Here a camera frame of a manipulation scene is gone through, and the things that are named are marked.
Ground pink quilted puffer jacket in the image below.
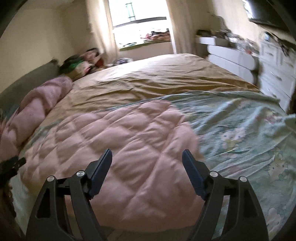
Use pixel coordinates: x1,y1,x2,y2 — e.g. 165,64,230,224
21,100,203,232

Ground pile of clothes on bed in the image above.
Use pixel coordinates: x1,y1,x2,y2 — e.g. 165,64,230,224
59,48,106,81

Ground clothes on window sill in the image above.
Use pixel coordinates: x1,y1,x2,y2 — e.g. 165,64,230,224
144,29,171,43

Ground green cartoon print blanket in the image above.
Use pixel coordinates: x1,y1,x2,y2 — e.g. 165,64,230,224
11,91,295,240

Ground rolled pink duvet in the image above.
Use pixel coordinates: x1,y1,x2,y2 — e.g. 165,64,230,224
1,75,73,161

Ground grey headboard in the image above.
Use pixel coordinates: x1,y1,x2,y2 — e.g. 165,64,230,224
1,59,60,113

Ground white dresser with drawers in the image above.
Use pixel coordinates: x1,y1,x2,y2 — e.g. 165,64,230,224
257,32,295,113

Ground white low cabinet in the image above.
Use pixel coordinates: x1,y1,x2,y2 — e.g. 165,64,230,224
195,36,259,84

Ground tan bed sheet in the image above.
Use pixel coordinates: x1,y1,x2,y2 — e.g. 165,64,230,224
41,54,259,126

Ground left cream curtain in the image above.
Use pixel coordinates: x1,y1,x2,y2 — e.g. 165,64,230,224
86,0,118,64

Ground cream curtain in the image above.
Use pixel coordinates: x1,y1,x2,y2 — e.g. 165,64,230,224
86,0,118,64
166,0,196,54

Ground right cream curtain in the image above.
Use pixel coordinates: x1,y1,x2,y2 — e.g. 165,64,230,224
166,0,196,54

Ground window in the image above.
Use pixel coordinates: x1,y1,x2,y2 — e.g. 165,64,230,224
109,0,170,49

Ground wall mounted black television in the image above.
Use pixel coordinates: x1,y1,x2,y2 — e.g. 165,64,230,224
242,0,289,32

